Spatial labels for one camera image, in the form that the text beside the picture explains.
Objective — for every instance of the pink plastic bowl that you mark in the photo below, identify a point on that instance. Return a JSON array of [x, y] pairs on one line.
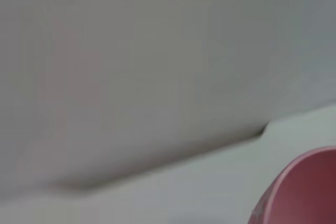
[[307, 190]]

